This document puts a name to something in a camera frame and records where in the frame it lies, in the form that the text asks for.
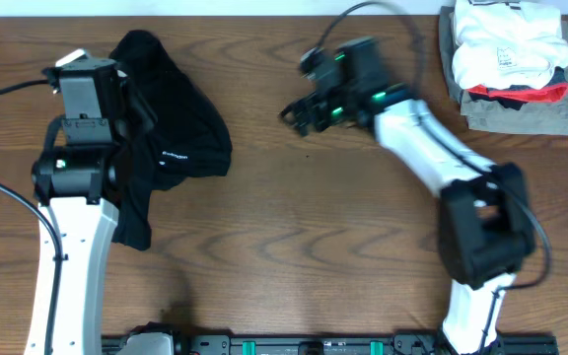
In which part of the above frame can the black t-shirt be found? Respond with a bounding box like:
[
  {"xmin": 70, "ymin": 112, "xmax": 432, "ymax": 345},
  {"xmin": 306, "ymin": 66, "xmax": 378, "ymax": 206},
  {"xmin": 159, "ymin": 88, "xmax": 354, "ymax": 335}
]
[{"xmin": 110, "ymin": 30, "xmax": 233, "ymax": 250}]

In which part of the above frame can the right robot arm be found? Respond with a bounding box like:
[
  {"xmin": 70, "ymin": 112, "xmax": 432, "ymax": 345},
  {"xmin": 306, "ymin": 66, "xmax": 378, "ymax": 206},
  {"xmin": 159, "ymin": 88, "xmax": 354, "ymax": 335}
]
[{"xmin": 280, "ymin": 37, "xmax": 535, "ymax": 354}]

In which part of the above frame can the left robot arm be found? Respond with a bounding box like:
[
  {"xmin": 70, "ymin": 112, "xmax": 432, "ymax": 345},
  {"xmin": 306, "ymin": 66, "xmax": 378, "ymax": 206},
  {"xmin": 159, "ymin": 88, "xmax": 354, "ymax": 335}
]
[{"xmin": 25, "ymin": 49, "xmax": 157, "ymax": 354}]

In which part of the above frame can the white folded garment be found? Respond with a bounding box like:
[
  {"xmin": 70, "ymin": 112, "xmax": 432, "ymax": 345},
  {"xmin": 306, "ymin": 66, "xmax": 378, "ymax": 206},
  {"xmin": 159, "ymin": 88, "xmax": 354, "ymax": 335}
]
[{"xmin": 452, "ymin": 0, "xmax": 568, "ymax": 90}]

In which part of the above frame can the red and black folded garment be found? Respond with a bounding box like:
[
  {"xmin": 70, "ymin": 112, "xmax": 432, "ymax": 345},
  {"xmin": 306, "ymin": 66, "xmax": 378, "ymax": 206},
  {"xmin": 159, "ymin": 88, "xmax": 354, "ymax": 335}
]
[{"xmin": 467, "ymin": 67, "xmax": 568, "ymax": 110}]

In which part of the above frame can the grey folded garment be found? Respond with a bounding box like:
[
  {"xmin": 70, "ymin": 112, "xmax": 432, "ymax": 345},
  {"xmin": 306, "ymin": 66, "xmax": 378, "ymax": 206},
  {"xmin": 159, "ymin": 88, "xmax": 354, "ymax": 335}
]
[{"xmin": 438, "ymin": 6, "xmax": 568, "ymax": 136}]

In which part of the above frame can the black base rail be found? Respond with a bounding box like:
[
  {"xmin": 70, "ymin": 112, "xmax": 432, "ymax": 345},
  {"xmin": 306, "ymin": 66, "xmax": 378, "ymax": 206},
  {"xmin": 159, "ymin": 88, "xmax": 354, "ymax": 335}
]
[{"xmin": 101, "ymin": 322, "xmax": 560, "ymax": 355}]

